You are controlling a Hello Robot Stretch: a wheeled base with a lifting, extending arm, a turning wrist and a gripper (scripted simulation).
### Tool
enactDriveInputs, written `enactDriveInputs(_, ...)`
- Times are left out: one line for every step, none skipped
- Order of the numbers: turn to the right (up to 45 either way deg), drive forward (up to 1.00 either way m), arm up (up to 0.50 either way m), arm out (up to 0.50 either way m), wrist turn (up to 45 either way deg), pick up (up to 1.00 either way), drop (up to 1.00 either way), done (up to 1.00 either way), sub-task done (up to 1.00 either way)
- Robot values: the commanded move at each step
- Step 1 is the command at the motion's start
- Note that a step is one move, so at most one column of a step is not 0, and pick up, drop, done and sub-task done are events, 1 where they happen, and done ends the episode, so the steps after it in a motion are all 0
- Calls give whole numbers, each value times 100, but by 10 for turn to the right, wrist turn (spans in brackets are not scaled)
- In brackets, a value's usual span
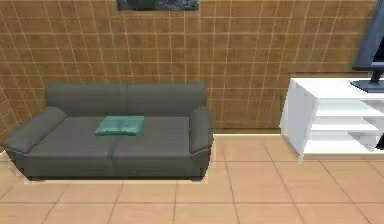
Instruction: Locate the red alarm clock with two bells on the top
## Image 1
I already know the dark grey sofa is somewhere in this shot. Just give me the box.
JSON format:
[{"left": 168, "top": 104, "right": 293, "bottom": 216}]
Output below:
[{"left": 1, "top": 82, "right": 214, "bottom": 181}]

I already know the green folded cloth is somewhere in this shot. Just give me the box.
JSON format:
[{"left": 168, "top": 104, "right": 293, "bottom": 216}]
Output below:
[{"left": 94, "top": 115, "right": 146, "bottom": 137}]

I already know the white shelf unit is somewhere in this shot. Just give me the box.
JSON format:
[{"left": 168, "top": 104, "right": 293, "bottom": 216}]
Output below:
[{"left": 279, "top": 77, "right": 384, "bottom": 164}]

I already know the dark grey television set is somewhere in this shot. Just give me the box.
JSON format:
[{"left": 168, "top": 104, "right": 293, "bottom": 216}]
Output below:
[{"left": 350, "top": 0, "right": 384, "bottom": 94}]

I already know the dark framed wall picture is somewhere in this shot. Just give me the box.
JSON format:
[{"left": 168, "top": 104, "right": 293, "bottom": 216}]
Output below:
[{"left": 116, "top": 0, "right": 200, "bottom": 12}]

